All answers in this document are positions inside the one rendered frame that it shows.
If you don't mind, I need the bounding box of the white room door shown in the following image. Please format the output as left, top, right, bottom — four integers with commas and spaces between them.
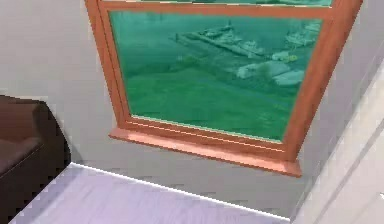
290, 59, 384, 224

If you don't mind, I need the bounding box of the dark brown sofa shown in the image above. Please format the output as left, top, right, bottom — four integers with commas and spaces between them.
0, 94, 72, 224

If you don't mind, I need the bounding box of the orange framed window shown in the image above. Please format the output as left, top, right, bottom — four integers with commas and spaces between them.
83, 0, 364, 178

